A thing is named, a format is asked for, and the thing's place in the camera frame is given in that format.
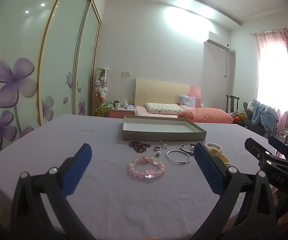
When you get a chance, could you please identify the thin silver bangle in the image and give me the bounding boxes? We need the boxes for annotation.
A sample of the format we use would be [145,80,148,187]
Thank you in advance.
[166,149,192,165]

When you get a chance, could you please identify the printed white pillow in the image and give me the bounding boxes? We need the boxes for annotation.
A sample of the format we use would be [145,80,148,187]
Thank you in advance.
[145,102,182,115]

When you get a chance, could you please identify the yellow green plush toy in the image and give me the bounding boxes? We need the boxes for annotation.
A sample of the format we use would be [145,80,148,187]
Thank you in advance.
[96,102,109,117]

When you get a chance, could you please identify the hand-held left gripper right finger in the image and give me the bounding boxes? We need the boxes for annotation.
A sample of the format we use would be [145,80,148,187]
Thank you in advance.
[191,142,277,240]

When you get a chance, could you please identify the dark wooden chair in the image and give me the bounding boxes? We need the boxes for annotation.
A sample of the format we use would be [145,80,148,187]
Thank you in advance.
[226,94,240,114]

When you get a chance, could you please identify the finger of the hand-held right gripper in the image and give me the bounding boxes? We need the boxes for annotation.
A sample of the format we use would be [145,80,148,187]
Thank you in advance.
[268,135,288,160]
[244,137,284,165]

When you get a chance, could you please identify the pink curtain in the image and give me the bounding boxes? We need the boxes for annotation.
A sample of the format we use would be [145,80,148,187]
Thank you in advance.
[252,27,288,130]

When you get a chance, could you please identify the white pearl bracelet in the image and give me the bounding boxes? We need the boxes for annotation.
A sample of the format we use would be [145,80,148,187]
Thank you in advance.
[204,142,223,153]

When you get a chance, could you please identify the pink bead bracelet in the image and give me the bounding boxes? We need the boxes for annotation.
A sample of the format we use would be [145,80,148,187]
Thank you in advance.
[128,156,165,180]

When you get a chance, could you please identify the gold wide bracelet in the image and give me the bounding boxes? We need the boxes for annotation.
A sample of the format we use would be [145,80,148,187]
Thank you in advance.
[207,147,231,167]

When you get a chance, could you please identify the blue plush garment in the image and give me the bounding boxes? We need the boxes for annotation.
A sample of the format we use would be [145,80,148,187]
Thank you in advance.
[249,98,280,137]

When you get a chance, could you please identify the clear tube of plush toys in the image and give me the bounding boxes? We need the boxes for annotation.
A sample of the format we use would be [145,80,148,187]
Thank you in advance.
[95,67,109,117]

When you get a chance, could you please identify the air conditioner pipe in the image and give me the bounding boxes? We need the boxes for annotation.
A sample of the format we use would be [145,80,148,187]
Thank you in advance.
[224,50,235,78]

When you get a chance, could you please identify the floral sliding door wardrobe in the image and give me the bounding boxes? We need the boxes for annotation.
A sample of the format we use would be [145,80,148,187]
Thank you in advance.
[0,0,102,167]

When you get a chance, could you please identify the silver cuff bangle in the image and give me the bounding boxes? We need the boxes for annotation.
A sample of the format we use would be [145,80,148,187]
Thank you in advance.
[180,143,196,153]

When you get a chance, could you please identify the grey cardboard tray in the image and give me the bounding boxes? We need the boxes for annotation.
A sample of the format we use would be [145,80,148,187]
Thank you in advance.
[122,115,207,141]

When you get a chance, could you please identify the dark red bead bracelet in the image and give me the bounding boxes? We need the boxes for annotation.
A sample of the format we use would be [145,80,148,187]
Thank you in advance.
[128,141,150,153]

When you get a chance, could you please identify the beige and pink headboard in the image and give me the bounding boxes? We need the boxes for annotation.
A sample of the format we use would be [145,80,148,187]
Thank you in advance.
[135,78,201,107]

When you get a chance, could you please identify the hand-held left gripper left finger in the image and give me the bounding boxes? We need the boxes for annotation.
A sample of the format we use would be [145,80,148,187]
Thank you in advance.
[10,143,96,240]

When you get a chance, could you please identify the small purple pillow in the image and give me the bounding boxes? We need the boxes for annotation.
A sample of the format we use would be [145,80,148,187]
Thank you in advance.
[179,94,197,108]

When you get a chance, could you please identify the pink bed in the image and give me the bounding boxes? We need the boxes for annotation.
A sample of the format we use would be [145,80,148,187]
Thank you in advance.
[134,105,234,124]

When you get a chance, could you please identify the white air conditioner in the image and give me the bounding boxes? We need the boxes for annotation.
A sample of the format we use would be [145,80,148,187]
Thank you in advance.
[204,31,230,50]

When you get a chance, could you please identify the black office chair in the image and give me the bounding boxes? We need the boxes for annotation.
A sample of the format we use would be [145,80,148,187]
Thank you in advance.
[242,102,269,135]

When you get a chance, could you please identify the red and yellow toys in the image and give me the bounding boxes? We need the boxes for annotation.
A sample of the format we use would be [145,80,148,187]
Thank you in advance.
[230,112,247,125]

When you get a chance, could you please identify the pink nightstand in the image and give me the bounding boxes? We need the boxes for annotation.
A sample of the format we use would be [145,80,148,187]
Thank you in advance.
[109,107,136,118]

